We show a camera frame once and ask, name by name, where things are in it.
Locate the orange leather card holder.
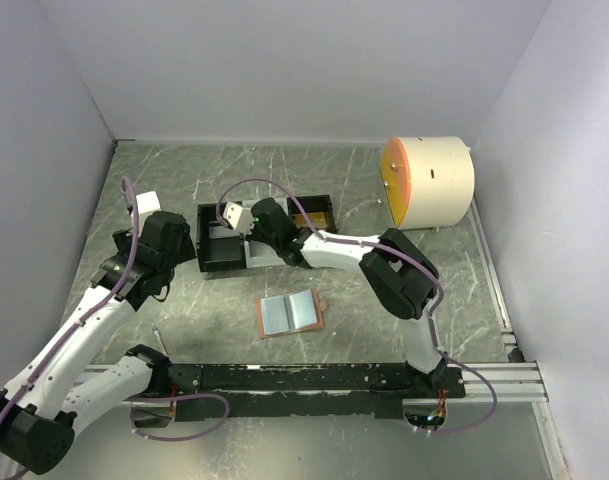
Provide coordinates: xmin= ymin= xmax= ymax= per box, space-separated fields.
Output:
xmin=256 ymin=288 xmax=328 ymax=339

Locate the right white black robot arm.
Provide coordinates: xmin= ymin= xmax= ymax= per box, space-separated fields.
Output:
xmin=231 ymin=198 xmax=446 ymax=398

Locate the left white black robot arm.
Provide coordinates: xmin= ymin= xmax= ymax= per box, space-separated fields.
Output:
xmin=0 ymin=211 xmax=196 ymax=475

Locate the black white three-compartment tray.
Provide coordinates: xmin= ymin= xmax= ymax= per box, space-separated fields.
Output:
xmin=196 ymin=195 xmax=338 ymax=273

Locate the cream cylinder with orange lid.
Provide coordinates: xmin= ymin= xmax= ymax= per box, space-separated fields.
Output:
xmin=379 ymin=136 xmax=475 ymax=230

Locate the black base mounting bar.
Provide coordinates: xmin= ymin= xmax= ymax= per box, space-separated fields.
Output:
xmin=108 ymin=362 xmax=465 ymax=421

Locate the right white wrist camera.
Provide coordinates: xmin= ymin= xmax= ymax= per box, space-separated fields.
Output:
xmin=222 ymin=202 xmax=256 ymax=235

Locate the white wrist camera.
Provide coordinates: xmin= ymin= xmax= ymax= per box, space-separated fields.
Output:
xmin=131 ymin=191 xmax=162 ymax=226
xmin=222 ymin=202 xmax=256 ymax=235

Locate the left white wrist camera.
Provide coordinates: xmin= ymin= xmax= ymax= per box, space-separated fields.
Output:
xmin=131 ymin=191 xmax=162 ymax=226

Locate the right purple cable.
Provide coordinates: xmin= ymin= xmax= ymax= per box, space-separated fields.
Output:
xmin=216 ymin=178 xmax=499 ymax=436

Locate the purple cable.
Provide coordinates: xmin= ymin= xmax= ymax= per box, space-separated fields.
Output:
xmin=0 ymin=175 xmax=231 ymax=480
xmin=216 ymin=178 xmax=499 ymax=436

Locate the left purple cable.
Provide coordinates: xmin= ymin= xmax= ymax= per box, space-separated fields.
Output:
xmin=0 ymin=175 xmax=231 ymax=480

